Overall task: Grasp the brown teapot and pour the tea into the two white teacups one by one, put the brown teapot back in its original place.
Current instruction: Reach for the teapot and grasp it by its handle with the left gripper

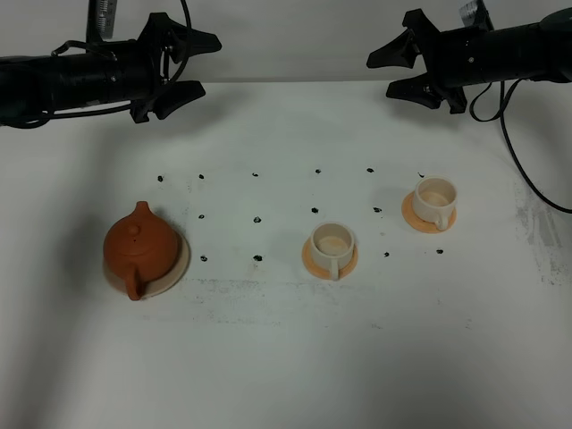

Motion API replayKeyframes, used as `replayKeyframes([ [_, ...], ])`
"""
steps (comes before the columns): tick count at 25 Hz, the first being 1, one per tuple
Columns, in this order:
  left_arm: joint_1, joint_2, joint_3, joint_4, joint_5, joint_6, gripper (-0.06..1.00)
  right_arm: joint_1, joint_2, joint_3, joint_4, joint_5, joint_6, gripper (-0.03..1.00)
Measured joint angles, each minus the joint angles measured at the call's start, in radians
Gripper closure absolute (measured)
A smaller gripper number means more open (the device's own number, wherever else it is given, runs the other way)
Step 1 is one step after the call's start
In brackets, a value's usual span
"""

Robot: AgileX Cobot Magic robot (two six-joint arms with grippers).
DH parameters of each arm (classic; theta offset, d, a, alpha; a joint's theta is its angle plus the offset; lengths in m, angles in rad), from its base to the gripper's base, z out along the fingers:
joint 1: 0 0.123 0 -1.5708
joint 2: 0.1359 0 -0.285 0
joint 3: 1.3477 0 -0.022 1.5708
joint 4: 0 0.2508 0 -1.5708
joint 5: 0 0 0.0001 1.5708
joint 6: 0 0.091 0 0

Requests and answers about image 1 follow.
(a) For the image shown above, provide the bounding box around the near orange saucer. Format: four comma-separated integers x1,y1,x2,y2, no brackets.
302,239,358,281

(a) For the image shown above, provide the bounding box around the beige round teapot coaster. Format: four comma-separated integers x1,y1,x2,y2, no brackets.
102,232,191,300

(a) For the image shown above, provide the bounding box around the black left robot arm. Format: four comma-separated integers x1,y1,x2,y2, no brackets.
1,13,222,130

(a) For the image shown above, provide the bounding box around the orange saucer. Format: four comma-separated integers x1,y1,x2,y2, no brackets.
302,239,358,281
401,191,457,234

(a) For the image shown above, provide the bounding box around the brown clay teapot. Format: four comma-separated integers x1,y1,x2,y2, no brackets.
103,201,182,301

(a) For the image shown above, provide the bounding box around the white teacup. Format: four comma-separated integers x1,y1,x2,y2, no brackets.
412,176,458,231
309,223,357,281

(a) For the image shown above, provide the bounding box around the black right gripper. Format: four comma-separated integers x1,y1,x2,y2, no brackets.
366,9,481,114

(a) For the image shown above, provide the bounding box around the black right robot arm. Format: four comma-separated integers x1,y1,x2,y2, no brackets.
366,1,571,114

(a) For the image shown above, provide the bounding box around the far white teacup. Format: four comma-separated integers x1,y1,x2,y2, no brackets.
412,176,458,231

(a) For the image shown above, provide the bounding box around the far orange saucer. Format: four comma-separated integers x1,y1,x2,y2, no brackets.
401,191,457,234

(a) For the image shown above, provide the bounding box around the near white teacup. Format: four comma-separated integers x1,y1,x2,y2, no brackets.
309,223,357,281

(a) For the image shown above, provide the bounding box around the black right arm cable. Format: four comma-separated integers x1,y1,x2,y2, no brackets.
468,78,572,214

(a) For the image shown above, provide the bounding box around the black left camera cable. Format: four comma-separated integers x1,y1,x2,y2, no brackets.
50,0,192,85

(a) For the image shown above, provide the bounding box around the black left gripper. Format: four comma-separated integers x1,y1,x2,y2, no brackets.
114,13,222,123

